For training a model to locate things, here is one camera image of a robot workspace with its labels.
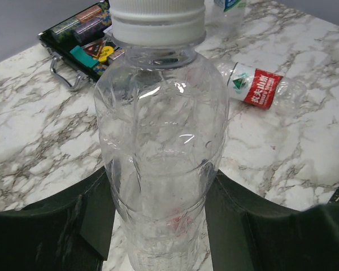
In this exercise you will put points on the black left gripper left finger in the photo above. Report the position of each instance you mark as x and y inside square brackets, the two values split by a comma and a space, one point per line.
[70, 230]

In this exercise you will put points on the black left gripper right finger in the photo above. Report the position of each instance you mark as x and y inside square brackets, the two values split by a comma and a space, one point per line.
[248, 232]

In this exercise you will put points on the clear unlabelled plastic bottle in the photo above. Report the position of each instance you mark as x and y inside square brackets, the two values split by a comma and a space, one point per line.
[162, 111]

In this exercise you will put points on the white blue Pocari cap spare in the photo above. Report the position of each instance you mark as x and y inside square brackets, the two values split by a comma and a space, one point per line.
[156, 10]

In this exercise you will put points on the Pocari Sweat clear bottle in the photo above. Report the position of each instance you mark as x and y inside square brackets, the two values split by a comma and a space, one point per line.
[226, 5]

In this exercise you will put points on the red label water bottle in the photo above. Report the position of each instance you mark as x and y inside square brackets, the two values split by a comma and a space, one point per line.
[260, 88]

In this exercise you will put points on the black poker chip case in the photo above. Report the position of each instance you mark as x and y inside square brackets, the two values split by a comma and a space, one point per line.
[84, 43]

